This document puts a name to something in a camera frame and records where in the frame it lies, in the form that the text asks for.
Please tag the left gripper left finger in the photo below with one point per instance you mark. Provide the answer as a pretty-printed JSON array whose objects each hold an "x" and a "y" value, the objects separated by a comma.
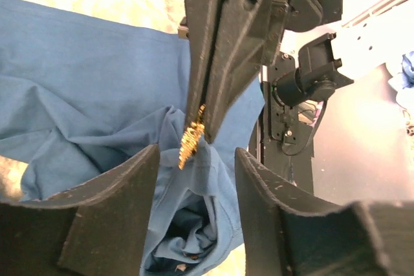
[{"x": 97, "y": 228}]

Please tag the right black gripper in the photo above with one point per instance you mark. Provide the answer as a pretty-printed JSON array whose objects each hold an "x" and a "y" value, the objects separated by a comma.
[{"x": 245, "y": 27}]

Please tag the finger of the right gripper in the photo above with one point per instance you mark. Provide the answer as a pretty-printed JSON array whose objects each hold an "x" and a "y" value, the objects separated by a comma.
[{"x": 202, "y": 23}]

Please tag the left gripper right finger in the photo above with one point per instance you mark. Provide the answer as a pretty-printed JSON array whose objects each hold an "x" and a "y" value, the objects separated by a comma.
[{"x": 288, "y": 231}]

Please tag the gold flower brooch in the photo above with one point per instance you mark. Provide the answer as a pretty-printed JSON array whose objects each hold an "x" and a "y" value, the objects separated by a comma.
[{"x": 191, "y": 137}]

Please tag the dark blue t-shirt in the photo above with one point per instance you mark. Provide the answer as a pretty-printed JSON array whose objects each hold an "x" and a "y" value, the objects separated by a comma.
[{"x": 81, "y": 95}]

